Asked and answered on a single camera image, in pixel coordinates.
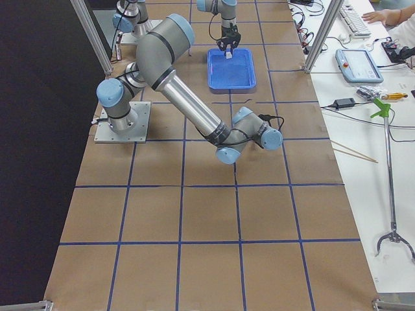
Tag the wooden chopsticks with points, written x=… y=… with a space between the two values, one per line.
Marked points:
x=351 y=152

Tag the blue plastic tray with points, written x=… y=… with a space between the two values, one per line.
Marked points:
x=231 y=75

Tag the aluminium frame post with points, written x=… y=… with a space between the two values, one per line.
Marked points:
x=86 y=21

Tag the white computer mouse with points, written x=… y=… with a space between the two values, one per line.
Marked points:
x=344 y=38

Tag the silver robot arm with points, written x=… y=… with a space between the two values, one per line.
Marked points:
x=132 y=17
x=155 y=54

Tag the white keyboard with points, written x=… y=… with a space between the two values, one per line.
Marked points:
x=354 y=24

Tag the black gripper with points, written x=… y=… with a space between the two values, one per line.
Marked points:
x=227 y=33

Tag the yellow screwdriver tool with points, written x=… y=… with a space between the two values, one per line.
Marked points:
x=394 y=96

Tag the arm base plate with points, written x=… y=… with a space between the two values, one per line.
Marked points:
x=131 y=38
x=129 y=129

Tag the person's hand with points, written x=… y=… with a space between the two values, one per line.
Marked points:
x=386 y=17

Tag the green handled reacher grabber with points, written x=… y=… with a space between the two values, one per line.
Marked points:
x=393 y=235

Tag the teach pendant tablet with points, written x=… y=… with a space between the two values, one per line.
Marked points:
x=357 y=66

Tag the black power adapter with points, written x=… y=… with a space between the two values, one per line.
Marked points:
x=344 y=103

